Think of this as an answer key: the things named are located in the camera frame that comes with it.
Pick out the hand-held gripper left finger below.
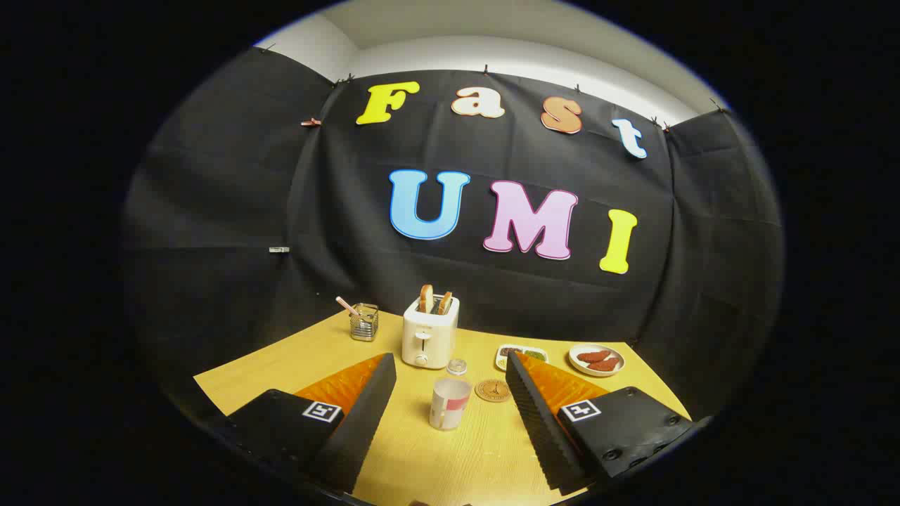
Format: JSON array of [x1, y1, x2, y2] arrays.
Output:
[[211, 351, 398, 495]]

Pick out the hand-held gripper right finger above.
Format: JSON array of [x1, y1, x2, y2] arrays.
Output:
[[505, 351, 695, 494]]

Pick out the clear juice bottle pink label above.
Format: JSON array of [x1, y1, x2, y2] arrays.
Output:
[[429, 358, 473, 432]]

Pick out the round white plate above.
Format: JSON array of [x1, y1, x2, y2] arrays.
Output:
[[568, 343, 625, 378]]

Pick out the wooden table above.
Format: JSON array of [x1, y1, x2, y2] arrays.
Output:
[[193, 309, 693, 506]]

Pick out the white divided sauce dish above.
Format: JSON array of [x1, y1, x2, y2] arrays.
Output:
[[495, 344, 550, 372]]

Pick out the white toaster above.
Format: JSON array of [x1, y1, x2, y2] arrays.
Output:
[[401, 295, 461, 370]]

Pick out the black backdrop cloth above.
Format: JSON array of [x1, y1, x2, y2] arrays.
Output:
[[120, 46, 785, 422]]

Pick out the metal wire mesh holder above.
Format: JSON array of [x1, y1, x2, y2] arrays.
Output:
[[349, 303, 380, 342]]

